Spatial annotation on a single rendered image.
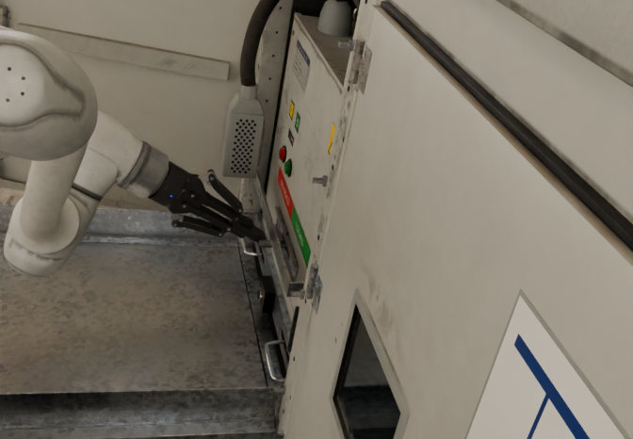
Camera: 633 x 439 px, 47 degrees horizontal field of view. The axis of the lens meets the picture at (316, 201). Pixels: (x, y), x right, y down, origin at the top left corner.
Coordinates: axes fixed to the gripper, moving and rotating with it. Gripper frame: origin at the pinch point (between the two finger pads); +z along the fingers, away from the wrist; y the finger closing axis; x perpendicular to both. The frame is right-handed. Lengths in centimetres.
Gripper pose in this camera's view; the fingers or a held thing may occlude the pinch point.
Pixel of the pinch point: (249, 230)
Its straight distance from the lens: 138.4
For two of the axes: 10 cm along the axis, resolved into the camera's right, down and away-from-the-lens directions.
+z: 7.5, 4.7, 4.7
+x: 2.1, 5.0, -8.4
